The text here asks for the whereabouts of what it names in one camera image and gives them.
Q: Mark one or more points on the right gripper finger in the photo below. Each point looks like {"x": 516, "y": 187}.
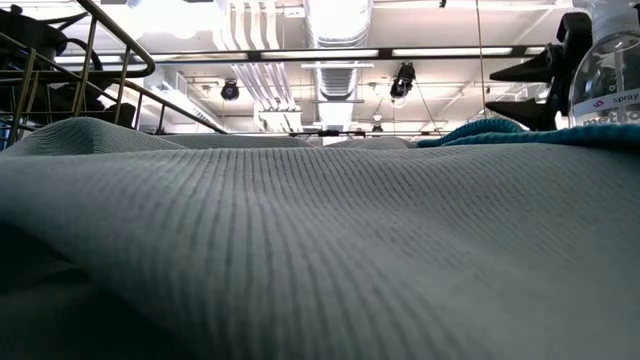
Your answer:
{"x": 535, "y": 114}
{"x": 540, "y": 67}

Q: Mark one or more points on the light blue microfiber towel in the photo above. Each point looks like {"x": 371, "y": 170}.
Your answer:
{"x": 320, "y": 240}

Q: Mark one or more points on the clear plastic spray bottle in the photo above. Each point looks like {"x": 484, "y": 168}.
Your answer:
{"x": 610, "y": 70}

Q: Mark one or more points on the black ceiling spotlight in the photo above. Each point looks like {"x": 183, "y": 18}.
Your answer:
{"x": 230, "y": 91}
{"x": 402, "y": 82}

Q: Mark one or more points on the black overhead rig bar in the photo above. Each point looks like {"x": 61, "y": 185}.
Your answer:
{"x": 385, "y": 51}

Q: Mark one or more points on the white ceiling pipes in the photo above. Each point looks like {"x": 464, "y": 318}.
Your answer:
{"x": 262, "y": 85}

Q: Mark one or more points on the silver ceiling air duct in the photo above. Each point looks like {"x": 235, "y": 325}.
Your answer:
{"x": 337, "y": 82}

